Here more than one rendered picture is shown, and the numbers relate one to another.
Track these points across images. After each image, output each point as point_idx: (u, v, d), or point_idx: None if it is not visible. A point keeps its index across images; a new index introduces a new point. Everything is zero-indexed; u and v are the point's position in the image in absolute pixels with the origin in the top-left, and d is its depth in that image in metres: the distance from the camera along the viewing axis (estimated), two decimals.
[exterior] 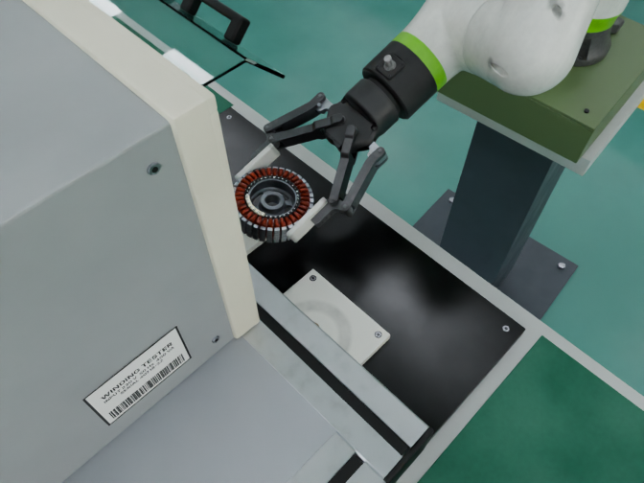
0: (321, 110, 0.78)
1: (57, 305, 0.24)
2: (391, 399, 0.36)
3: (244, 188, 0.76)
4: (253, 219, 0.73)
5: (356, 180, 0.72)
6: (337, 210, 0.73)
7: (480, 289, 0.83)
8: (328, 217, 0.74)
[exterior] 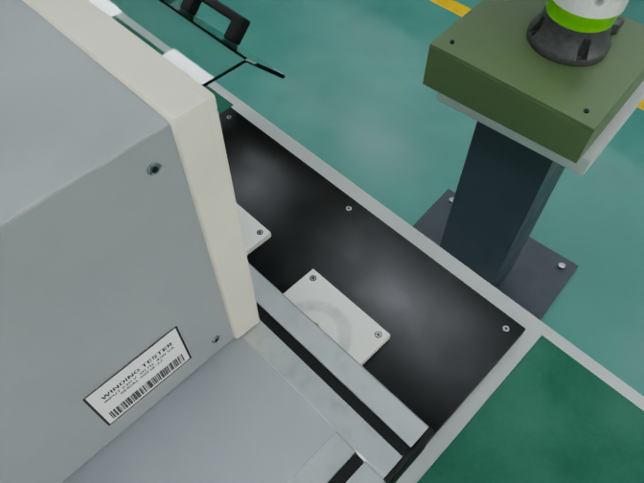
0: None
1: (57, 305, 0.24)
2: (391, 399, 0.36)
3: None
4: None
5: None
6: None
7: (480, 289, 0.83)
8: None
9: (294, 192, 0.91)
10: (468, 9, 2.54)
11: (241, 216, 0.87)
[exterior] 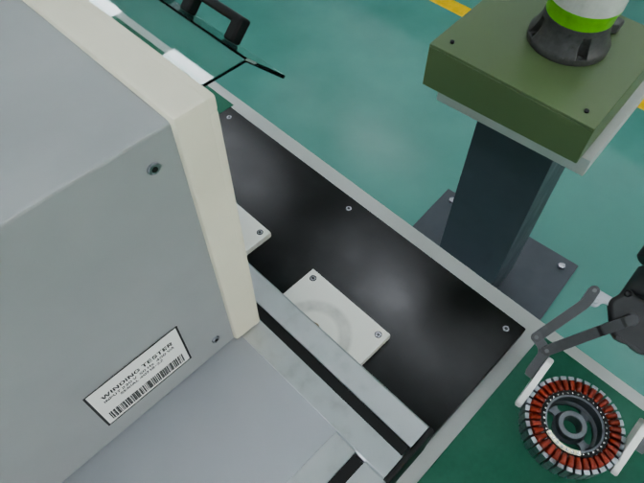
0: (598, 306, 0.66)
1: (57, 305, 0.24)
2: (391, 399, 0.36)
3: None
4: None
5: None
6: None
7: (480, 289, 0.83)
8: None
9: (294, 192, 0.91)
10: (468, 9, 2.54)
11: (241, 216, 0.87)
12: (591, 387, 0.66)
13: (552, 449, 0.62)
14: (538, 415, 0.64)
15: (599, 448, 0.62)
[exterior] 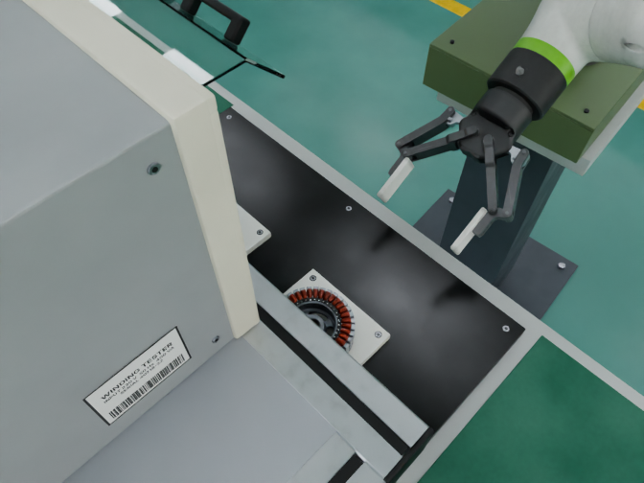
0: (511, 160, 0.76)
1: (57, 305, 0.24)
2: (391, 399, 0.36)
3: None
4: None
5: (425, 138, 0.83)
6: (401, 154, 0.83)
7: (480, 289, 0.83)
8: (396, 163, 0.83)
9: (294, 192, 0.91)
10: (468, 9, 2.54)
11: (241, 216, 0.87)
12: (337, 297, 0.75)
13: None
14: None
15: None
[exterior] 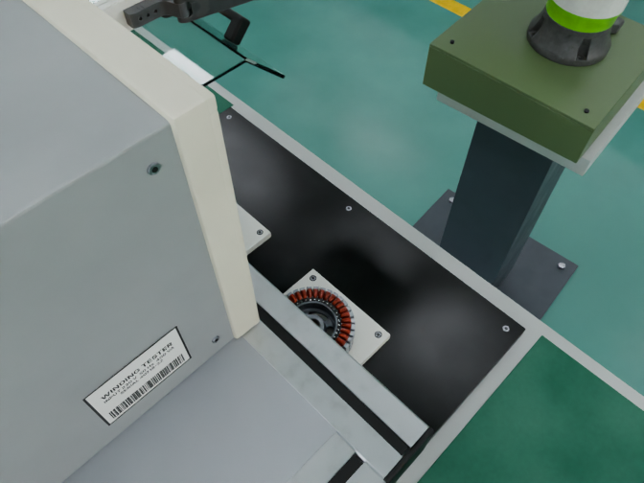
0: None
1: (57, 305, 0.24)
2: (391, 399, 0.36)
3: None
4: None
5: None
6: None
7: (480, 289, 0.83)
8: None
9: (294, 192, 0.91)
10: (468, 9, 2.54)
11: (241, 216, 0.87)
12: (337, 297, 0.75)
13: None
14: None
15: None
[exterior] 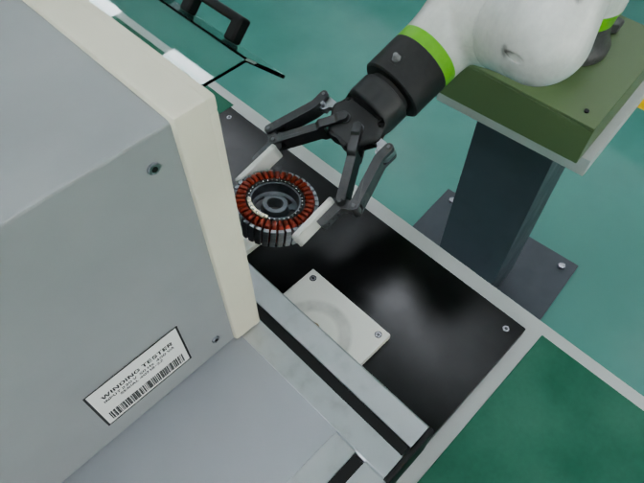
0: (376, 153, 0.71)
1: (57, 305, 0.24)
2: (391, 399, 0.36)
3: None
4: None
5: (299, 126, 0.77)
6: (270, 141, 0.76)
7: (480, 289, 0.83)
8: (263, 149, 0.76)
9: None
10: None
11: None
12: (305, 182, 0.74)
13: (243, 209, 0.69)
14: (245, 186, 0.72)
15: (286, 218, 0.70)
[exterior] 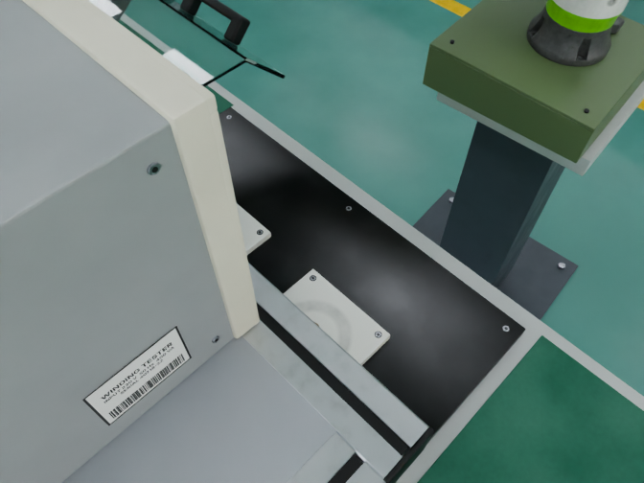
0: None
1: (57, 305, 0.24)
2: (391, 399, 0.36)
3: None
4: None
5: None
6: None
7: (480, 289, 0.83)
8: None
9: (294, 192, 0.91)
10: (468, 9, 2.54)
11: (241, 216, 0.87)
12: None
13: None
14: None
15: None
